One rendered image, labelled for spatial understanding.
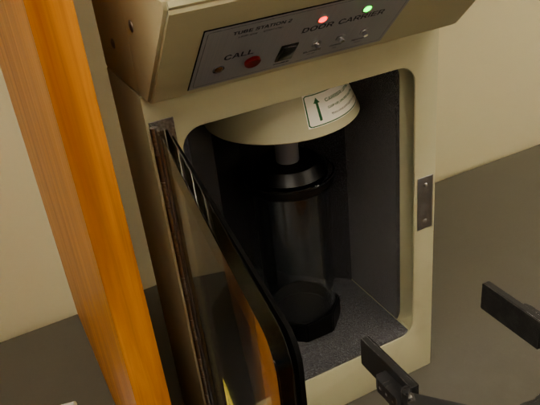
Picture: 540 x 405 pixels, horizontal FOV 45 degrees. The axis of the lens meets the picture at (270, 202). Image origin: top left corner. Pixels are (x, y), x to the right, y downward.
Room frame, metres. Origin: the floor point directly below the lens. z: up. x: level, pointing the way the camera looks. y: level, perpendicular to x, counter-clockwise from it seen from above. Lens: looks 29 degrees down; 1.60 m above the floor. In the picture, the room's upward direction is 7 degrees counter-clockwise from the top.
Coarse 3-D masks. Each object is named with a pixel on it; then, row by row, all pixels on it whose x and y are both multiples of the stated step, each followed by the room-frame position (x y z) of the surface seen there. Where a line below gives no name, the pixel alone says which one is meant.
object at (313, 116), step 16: (304, 96) 0.63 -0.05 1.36; (320, 96) 0.64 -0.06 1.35; (336, 96) 0.65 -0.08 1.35; (352, 96) 0.67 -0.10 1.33; (256, 112) 0.63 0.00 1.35; (272, 112) 0.62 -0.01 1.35; (288, 112) 0.62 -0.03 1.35; (304, 112) 0.62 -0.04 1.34; (320, 112) 0.63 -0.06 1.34; (336, 112) 0.64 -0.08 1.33; (352, 112) 0.65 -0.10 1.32; (208, 128) 0.67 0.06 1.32; (224, 128) 0.64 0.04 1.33; (240, 128) 0.63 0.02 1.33; (256, 128) 0.62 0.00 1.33; (272, 128) 0.62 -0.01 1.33; (288, 128) 0.62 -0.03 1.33; (304, 128) 0.62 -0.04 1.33; (320, 128) 0.62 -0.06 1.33; (336, 128) 0.63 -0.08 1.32; (256, 144) 0.61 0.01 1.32; (272, 144) 0.61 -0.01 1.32
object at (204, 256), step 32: (192, 192) 0.39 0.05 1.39; (192, 224) 0.41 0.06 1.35; (192, 256) 0.44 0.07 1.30; (224, 256) 0.31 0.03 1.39; (192, 288) 0.48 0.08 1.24; (224, 288) 0.32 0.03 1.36; (256, 288) 0.28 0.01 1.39; (224, 320) 0.34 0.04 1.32; (256, 320) 0.25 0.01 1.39; (224, 352) 0.37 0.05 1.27; (256, 352) 0.26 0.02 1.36; (256, 384) 0.27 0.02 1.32; (288, 384) 0.23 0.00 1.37
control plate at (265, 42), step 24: (360, 0) 0.52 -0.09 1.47; (384, 0) 0.54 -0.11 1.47; (408, 0) 0.55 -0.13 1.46; (240, 24) 0.47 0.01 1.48; (264, 24) 0.49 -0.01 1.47; (288, 24) 0.50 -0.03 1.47; (312, 24) 0.52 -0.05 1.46; (336, 24) 0.53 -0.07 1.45; (360, 24) 0.55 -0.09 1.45; (384, 24) 0.57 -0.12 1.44; (216, 48) 0.48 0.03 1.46; (240, 48) 0.50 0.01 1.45; (264, 48) 0.51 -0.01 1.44; (312, 48) 0.55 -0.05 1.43; (336, 48) 0.57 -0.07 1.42; (192, 72) 0.50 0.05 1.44; (240, 72) 0.53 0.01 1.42
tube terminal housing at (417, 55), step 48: (96, 0) 0.61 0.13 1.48; (384, 48) 0.64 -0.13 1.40; (432, 48) 0.66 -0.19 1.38; (192, 96) 0.55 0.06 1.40; (240, 96) 0.57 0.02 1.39; (288, 96) 0.59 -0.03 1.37; (432, 96) 0.66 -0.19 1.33; (144, 144) 0.55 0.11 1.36; (432, 144) 0.66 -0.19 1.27; (144, 192) 0.59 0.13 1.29; (432, 240) 0.66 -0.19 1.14; (192, 384) 0.57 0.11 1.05; (336, 384) 0.60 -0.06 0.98
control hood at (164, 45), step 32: (128, 0) 0.51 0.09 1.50; (160, 0) 0.44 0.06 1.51; (192, 0) 0.44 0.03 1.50; (224, 0) 0.45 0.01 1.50; (256, 0) 0.46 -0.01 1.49; (288, 0) 0.48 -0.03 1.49; (320, 0) 0.50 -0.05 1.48; (416, 0) 0.56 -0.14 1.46; (448, 0) 0.59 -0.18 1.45; (128, 32) 0.53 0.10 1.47; (160, 32) 0.45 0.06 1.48; (192, 32) 0.46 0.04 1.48; (416, 32) 0.62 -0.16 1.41; (160, 64) 0.47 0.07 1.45; (192, 64) 0.49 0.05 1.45; (288, 64) 0.56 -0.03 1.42; (160, 96) 0.51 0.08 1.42
